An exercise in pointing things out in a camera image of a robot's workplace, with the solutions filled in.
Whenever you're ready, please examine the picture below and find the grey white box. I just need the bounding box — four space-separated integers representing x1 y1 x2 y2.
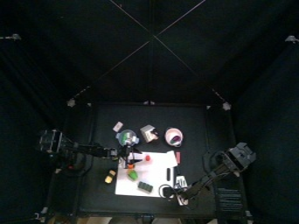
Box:
138 124 160 144

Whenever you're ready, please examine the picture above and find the dark green block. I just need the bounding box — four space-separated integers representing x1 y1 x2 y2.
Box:
136 180 154 193

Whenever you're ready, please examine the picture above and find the thin diagonal cord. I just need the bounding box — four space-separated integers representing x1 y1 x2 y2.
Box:
106 0 228 103
70 0 206 100

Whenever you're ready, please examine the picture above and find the white rectangular mat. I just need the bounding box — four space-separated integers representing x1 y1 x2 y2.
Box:
113 150 180 199

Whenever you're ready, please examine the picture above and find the small pink box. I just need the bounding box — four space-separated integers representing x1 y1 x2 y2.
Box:
112 121 124 133

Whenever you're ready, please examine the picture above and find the green toy in bowl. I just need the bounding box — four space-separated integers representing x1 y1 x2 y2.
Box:
120 132 130 145

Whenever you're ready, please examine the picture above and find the pink bowl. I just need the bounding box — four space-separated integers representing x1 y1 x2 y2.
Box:
162 127 184 148

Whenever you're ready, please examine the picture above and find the yellow toy bottle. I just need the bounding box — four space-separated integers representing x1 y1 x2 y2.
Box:
104 169 117 185

